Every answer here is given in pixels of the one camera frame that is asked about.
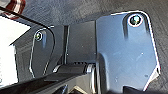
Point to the thick grey robot limb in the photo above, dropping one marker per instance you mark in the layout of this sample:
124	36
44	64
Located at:
40	83

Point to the small round metal connector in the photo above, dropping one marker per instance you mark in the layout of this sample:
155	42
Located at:
135	20
39	35

